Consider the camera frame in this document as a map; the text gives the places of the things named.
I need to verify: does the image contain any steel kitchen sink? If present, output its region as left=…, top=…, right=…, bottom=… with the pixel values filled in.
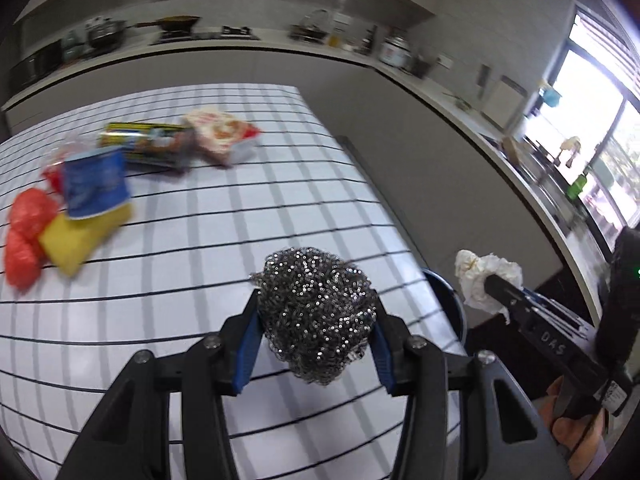
left=525, top=145, right=616, bottom=241

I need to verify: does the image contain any white noodle packet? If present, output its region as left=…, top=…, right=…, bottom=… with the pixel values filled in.
left=181, top=104, right=263, bottom=168

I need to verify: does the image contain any clear plastic wrapper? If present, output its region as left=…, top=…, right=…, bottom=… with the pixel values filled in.
left=41, top=140, right=76, bottom=196

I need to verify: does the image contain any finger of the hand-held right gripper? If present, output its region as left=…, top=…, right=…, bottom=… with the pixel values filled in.
left=484, top=274, right=538, bottom=328
left=522, top=287, right=596, bottom=333

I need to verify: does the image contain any wok with wooden handle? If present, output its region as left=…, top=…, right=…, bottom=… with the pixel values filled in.
left=131, top=15, right=201, bottom=33

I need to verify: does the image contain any white tissue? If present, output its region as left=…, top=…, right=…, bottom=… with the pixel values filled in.
left=454, top=249, right=523, bottom=317

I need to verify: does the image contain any green yellow drink can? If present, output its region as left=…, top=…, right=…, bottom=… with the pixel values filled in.
left=98, top=121, right=196, bottom=173

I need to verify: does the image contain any steel wool scourer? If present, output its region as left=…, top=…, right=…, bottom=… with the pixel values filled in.
left=249, top=246, right=379, bottom=386

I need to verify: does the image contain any blue snack cup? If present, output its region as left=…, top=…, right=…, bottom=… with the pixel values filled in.
left=62, top=149, right=132, bottom=221

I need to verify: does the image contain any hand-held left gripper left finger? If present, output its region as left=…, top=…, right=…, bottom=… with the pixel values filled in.
left=55, top=287, right=263, bottom=480

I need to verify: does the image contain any white rice cooker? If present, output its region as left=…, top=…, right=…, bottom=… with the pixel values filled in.
left=378, top=29, right=413, bottom=68

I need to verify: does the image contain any bright kitchen window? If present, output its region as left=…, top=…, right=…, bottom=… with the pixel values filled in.
left=520, top=5, right=640, bottom=241

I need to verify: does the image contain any metal sink faucet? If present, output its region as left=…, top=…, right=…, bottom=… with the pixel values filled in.
left=552, top=137, right=583, bottom=168

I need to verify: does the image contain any black microwave oven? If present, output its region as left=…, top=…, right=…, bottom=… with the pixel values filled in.
left=35, top=42, right=63, bottom=73

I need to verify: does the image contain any white cutting board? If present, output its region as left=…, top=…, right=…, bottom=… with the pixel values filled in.
left=487, top=75, right=528, bottom=128

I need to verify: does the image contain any small black toaster oven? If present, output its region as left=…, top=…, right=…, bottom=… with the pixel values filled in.
left=7, top=55, right=38, bottom=88

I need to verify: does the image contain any dark pot with lid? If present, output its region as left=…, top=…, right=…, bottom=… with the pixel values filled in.
left=86, top=17, right=128, bottom=51

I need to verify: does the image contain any yellow sponge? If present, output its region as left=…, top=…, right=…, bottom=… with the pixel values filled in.
left=39, top=204, right=135, bottom=278

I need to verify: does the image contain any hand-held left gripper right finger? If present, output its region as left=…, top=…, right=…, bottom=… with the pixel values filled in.
left=367, top=295, right=573, bottom=480

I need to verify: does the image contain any red plastic bag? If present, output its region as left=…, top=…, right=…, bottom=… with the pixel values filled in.
left=4, top=187, right=60, bottom=291

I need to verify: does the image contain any black gas stove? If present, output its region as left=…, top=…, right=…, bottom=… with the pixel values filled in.
left=152, top=25, right=261, bottom=45

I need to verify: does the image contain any person's right hand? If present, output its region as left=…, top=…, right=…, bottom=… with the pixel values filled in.
left=545, top=379, right=608, bottom=480

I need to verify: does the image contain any metal tea kettle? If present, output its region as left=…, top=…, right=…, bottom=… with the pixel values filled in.
left=290, top=9, right=331, bottom=41

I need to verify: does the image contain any black plastic bucket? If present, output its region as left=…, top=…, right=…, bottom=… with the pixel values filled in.
left=422, top=267, right=468, bottom=356

